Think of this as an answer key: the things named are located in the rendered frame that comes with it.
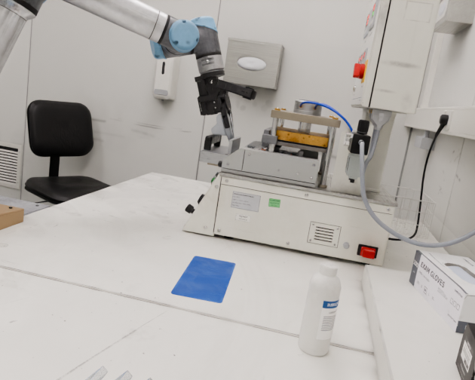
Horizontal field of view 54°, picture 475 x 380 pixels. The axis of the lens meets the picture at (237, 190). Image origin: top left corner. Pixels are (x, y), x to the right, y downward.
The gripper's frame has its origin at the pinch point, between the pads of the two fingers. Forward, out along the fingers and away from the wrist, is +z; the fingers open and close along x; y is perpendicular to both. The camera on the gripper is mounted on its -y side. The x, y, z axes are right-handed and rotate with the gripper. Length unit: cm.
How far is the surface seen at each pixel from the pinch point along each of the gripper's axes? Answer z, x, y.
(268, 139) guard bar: 1.2, 13.8, -11.7
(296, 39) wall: -44, -144, -22
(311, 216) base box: 22.8, 17.2, -19.5
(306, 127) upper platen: 0.4, 1.8, -21.8
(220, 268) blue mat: 26.4, 38.2, 1.6
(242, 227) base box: 22.7, 17.1, -1.0
